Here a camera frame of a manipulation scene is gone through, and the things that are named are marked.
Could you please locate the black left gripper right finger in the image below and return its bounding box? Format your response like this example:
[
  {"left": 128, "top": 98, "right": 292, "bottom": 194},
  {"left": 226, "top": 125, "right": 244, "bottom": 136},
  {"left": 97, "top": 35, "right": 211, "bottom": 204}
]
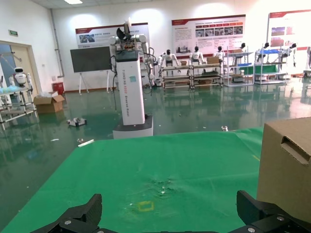
[{"left": 228, "top": 190, "right": 311, "bottom": 233}]

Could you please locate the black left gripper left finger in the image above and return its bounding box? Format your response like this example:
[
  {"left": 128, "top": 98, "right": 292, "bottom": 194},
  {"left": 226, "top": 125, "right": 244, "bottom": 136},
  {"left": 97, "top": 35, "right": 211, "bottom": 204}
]
[{"left": 36, "top": 193, "right": 103, "bottom": 233}]

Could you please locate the cardboard box with slot hole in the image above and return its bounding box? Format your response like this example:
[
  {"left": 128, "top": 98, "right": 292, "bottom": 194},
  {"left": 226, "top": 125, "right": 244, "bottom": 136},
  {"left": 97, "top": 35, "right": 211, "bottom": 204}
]
[{"left": 257, "top": 117, "right": 311, "bottom": 223}]

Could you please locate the open cardboard box on floor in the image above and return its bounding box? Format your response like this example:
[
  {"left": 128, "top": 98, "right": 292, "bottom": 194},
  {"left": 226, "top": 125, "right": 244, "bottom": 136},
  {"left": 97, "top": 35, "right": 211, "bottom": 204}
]
[{"left": 33, "top": 91, "right": 66, "bottom": 114}]

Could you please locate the red box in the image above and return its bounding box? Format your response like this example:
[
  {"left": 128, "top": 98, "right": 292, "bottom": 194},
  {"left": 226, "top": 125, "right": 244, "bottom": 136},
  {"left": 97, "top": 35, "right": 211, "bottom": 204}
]
[{"left": 52, "top": 82, "right": 65, "bottom": 95}]

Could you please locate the green table cloth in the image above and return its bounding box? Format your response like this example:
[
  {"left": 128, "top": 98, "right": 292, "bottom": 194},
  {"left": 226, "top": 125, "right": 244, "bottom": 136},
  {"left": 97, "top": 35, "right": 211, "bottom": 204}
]
[{"left": 0, "top": 128, "right": 265, "bottom": 233}]

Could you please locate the small white floor device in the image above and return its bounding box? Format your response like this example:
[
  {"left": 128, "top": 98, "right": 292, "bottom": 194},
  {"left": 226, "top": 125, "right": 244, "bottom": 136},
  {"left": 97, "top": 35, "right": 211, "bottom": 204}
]
[{"left": 67, "top": 116, "right": 87, "bottom": 128}]

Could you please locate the white wheeled tower robot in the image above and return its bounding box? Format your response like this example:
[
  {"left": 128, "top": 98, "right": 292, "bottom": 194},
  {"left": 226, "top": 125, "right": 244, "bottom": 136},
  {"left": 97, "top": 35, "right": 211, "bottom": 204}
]
[{"left": 108, "top": 16, "right": 156, "bottom": 139}]

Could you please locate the shelf rack with green cloth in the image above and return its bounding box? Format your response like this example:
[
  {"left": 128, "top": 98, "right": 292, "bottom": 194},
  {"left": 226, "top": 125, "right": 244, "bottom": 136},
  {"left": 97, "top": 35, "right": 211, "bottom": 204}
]
[{"left": 254, "top": 48, "right": 292, "bottom": 84}]

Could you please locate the white shelf rack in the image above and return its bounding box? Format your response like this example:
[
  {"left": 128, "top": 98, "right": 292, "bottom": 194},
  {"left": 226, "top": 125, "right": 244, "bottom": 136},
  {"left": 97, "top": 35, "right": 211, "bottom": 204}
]
[{"left": 223, "top": 50, "right": 255, "bottom": 87}]

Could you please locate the small white round-headed robot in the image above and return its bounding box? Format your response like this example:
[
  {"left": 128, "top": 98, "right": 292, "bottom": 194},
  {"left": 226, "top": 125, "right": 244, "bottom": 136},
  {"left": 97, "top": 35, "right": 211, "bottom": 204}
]
[{"left": 12, "top": 67, "right": 33, "bottom": 88}]

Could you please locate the black screen on stand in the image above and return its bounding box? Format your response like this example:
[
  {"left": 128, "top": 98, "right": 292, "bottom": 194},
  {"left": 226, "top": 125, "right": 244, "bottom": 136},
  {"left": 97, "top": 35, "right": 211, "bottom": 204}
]
[{"left": 70, "top": 46, "right": 113, "bottom": 94}]

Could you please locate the white humanoid robot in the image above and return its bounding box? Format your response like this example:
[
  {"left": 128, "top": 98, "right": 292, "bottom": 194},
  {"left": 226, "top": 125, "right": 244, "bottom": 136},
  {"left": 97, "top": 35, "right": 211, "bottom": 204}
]
[
  {"left": 157, "top": 49, "right": 180, "bottom": 67},
  {"left": 189, "top": 46, "right": 205, "bottom": 65},
  {"left": 213, "top": 46, "right": 225, "bottom": 60}
]

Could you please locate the beige door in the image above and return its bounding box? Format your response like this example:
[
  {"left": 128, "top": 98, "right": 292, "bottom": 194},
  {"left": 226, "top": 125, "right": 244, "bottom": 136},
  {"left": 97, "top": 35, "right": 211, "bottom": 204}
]
[{"left": 0, "top": 40, "right": 37, "bottom": 98}]

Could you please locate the white pipe frame rack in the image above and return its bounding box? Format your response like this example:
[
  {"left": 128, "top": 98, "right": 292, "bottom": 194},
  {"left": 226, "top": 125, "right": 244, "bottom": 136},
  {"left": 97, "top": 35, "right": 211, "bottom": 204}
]
[{"left": 0, "top": 84, "right": 40, "bottom": 130}]

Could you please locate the pipe frame workbench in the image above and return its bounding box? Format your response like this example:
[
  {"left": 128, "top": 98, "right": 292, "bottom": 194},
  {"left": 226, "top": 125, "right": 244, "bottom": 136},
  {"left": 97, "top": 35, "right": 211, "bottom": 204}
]
[
  {"left": 190, "top": 63, "right": 224, "bottom": 88},
  {"left": 160, "top": 64, "right": 192, "bottom": 89}
]

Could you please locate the white wall pipe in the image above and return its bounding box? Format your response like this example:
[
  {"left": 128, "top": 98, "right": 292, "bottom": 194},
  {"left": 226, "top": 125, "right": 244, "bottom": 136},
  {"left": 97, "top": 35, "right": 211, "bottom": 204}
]
[{"left": 50, "top": 8, "right": 65, "bottom": 79}]

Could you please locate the wall poster with grey photos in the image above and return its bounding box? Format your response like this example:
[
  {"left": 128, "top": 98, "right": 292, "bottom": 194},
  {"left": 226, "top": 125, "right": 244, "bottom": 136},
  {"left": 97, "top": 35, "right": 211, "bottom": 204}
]
[{"left": 75, "top": 23, "right": 149, "bottom": 50}]

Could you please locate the wall poster with red photos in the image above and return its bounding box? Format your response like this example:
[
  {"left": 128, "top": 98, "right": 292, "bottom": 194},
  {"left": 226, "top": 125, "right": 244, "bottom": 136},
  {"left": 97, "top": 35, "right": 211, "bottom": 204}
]
[{"left": 268, "top": 9, "right": 311, "bottom": 51}]

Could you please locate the wide red headed wall poster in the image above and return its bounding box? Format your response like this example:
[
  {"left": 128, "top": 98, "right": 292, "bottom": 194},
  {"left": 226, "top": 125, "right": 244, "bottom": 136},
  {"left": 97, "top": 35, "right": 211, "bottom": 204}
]
[{"left": 171, "top": 14, "right": 246, "bottom": 58}]

